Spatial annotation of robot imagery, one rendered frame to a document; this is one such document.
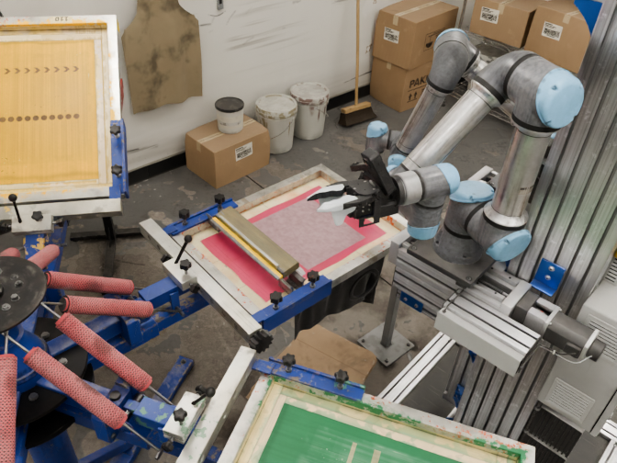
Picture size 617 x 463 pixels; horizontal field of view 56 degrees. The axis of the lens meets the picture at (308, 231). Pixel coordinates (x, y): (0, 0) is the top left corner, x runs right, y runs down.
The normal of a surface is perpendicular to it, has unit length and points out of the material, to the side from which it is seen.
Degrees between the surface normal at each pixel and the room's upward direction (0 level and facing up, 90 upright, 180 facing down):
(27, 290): 0
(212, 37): 90
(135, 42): 88
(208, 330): 0
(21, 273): 0
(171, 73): 90
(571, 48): 90
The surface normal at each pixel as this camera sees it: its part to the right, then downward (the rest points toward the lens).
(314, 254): 0.04, -0.77
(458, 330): -0.67, 0.45
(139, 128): 0.66, 0.51
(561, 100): 0.41, 0.49
